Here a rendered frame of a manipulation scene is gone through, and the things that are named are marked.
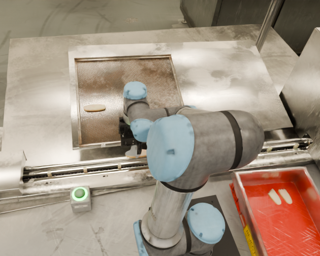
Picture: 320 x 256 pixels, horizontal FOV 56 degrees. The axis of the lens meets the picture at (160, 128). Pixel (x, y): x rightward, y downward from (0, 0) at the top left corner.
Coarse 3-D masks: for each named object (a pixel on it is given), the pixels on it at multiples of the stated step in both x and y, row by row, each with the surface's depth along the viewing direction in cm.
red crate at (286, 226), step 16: (256, 192) 129; (288, 192) 131; (256, 208) 124; (272, 208) 125; (288, 208) 126; (304, 208) 126; (272, 224) 120; (288, 224) 121; (304, 224) 122; (272, 240) 116; (288, 240) 116; (304, 240) 117
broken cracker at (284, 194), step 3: (279, 189) 130; (282, 189) 130; (285, 189) 131; (279, 192) 130; (282, 192) 129; (285, 192) 130; (282, 195) 129; (285, 195) 129; (288, 195) 129; (282, 198) 128; (285, 198) 128; (288, 198) 128; (285, 201) 127; (288, 201) 127; (291, 201) 127
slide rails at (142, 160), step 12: (276, 144) 145; (288, 144) 145; (300, 144) 146; (60, 168) 125; (72, 168) 125; (96, 168) 127; (132, 168) 128; (144, 168) 129; (24, 180) 119; (36, 180) 120
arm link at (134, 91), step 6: (126, 84) 96; (132, 84) 96; (138, 84) 97; (126, 90) 94; (132, 90) 94; (138, 90) 95; (144, 90) 95; (126, 96) 95; (132, 96) 94; (138, 96) 94; (144, 96) 96; (126, 102) 96; (132, 102) 94; (126, 108) 96; (126, 114) 101
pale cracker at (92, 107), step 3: (87, 105) 138; (90, 105) 138; (93, 105) 138; (96, 105) 139; (99, 105) 139; (102, 105) 139; (84, 108) 137; (87, 108) 137; (90, 108) 137; (93, 108) 137; (96, 108) 138; (99, 108) 138; (102, 108) 138
